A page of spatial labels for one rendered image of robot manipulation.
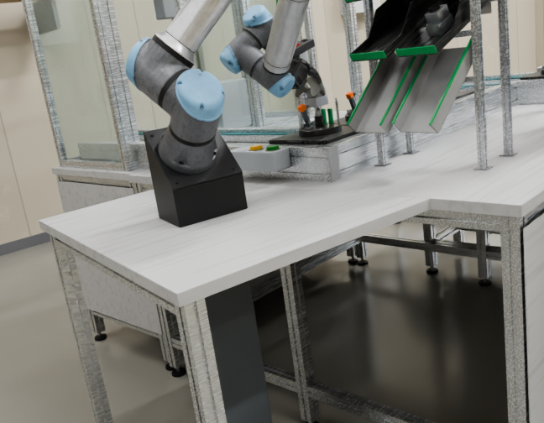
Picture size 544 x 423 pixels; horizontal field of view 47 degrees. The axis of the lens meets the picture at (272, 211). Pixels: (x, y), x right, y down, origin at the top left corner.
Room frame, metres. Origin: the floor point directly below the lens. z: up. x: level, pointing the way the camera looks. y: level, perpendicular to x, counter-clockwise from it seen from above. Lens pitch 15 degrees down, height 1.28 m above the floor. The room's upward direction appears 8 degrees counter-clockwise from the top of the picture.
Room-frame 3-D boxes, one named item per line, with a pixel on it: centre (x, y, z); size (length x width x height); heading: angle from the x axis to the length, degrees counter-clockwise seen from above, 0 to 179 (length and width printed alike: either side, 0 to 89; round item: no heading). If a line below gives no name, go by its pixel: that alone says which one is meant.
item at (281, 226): (1.64, 0.15, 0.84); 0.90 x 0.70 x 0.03; 34
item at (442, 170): (2.33, -0.50, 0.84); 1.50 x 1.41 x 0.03; 45
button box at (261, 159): (1.92, 0.02, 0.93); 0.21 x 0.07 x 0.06; 45
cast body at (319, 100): (2.02, -0.20, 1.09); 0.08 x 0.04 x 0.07; 135
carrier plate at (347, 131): (2.01, -0.19, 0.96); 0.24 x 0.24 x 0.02; 45
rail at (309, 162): (2.10, 0.11, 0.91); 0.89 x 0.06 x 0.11; 45
